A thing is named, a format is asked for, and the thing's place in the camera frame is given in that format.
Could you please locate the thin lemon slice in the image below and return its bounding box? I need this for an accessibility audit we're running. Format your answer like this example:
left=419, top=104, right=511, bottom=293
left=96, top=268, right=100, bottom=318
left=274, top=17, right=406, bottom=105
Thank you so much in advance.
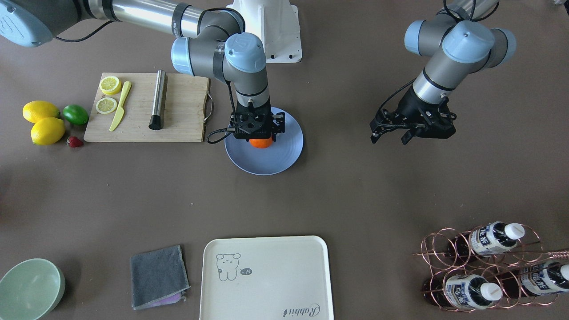
left=95, top=97, right=118, bottom=115

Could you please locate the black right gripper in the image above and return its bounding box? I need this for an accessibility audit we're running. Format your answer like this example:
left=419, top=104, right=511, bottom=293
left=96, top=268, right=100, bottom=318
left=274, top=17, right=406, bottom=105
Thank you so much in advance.
left=229, top=102, right=286, bottom=142

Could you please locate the tea bottle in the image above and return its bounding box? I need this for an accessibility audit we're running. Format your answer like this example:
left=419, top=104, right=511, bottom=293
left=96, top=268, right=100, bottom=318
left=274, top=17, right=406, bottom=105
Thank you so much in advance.
left=445, top=221, right=525, bottom=263
left=497, top=261, right=569, bottom=299
left=421, top=275, right=503, bottom=312

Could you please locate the lemon half thick slice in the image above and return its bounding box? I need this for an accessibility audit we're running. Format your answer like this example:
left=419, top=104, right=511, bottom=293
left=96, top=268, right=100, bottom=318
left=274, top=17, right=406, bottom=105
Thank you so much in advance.
left=98, top=76, right=122, bottom=96

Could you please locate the copper wire bottle rack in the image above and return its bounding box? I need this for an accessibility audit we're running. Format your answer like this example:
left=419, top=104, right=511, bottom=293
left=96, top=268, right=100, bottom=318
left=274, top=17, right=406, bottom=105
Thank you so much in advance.
left=419, top=224, right=568, bottom=312

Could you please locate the green bowl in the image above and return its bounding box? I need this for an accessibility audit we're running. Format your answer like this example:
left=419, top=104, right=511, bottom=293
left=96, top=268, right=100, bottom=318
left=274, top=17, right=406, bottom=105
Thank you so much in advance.
left=0, top=259, right=66, bottom=320

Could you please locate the cream rabbit tray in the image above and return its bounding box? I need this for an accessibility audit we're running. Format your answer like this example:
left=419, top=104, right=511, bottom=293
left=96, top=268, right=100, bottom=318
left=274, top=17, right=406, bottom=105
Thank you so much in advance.
left=199, top=236, right=335, bottom=320

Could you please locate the tea bottle upper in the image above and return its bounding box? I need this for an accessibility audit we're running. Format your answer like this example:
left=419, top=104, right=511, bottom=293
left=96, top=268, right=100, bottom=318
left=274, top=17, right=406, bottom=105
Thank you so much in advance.
left=445, top=221, right=525, bottom=263

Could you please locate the yellow plastic knife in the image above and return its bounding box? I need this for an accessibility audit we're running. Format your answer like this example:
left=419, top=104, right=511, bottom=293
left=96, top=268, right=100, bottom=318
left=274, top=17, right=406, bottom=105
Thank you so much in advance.
left=108, top=81, right=132, bottom=132

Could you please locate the yellow lemon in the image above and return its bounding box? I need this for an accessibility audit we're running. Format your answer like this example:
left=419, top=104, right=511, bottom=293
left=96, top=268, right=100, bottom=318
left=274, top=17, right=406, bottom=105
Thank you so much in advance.
left=30, top=117, right=65, bottom=145
left=22, top=100, right=60, bottom=124

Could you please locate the green lime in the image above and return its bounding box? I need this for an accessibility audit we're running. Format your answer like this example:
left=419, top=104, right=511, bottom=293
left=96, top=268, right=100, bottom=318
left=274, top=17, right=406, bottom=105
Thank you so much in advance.
left=62, top=104, right=89, bottom=125

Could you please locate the tea bottle outer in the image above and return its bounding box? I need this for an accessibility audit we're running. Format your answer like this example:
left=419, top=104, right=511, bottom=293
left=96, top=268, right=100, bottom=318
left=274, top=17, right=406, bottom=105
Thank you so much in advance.
left=497, top=261, right=569, bottom=299

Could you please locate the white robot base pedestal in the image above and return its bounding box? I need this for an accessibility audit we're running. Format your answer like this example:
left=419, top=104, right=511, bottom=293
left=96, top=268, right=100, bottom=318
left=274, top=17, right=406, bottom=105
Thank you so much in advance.
left=227, top=0, right=303, bottom=64

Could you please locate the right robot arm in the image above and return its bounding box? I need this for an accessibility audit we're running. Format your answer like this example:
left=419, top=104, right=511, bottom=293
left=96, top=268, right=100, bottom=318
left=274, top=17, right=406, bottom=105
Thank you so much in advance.
left=0, top=0, right=286, bottom=140

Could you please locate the red strawberry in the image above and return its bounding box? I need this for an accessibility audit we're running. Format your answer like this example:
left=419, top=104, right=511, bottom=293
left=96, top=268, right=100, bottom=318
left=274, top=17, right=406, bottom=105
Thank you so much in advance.
left=66, top=136, right=84, bottom=148

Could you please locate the yellow lemon lower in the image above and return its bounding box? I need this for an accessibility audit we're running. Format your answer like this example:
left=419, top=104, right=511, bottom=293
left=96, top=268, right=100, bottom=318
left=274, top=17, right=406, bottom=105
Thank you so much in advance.
left=30, top=117, right=65, bottom=145

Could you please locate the orange mandarin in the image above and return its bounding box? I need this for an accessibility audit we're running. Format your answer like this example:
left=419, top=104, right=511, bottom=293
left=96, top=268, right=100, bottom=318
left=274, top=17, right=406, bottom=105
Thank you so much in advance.
left=248, top=138, right=273, bottom=148

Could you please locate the wooden cutting board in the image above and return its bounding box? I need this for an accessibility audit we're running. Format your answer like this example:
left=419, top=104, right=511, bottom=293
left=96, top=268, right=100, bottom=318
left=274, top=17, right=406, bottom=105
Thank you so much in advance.
left=84, top=72, right=210, bottom=142

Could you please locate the steel cylinder black cap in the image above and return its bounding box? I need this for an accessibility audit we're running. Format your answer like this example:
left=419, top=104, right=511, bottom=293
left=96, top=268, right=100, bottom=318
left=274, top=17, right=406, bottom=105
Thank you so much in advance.
left=148, top=69, right=168, bottom=130

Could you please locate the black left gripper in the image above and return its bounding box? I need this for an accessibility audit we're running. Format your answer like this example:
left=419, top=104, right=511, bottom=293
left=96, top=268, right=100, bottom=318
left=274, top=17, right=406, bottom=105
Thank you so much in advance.
left=370, top=91, right=457, bottom=145

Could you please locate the grey folded cloth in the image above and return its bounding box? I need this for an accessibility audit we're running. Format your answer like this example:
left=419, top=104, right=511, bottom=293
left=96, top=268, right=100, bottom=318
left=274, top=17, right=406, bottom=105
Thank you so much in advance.
left=130, top=245, right=190, bottom=310

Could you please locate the blue plate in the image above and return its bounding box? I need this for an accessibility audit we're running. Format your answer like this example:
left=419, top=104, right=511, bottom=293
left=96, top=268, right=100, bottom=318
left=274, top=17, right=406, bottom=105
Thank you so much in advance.
left=224, top=107, right=304, bottom=176

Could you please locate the tea bottle lower middle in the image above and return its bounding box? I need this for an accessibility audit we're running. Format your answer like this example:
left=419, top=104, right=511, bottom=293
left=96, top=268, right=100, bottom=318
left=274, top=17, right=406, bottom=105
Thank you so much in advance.
left=421, top=275, right=503, bottom=312

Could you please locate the yellow lemon upper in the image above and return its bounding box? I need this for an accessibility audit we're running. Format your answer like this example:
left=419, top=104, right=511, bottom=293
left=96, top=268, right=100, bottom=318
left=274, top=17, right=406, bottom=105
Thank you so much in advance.
left=22, top=100, right=60, bottom=124

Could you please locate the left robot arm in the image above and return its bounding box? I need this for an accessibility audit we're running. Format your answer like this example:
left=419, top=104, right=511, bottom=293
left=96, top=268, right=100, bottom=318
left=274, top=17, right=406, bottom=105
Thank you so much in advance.
left=370, top=0, right=517, bottom=144

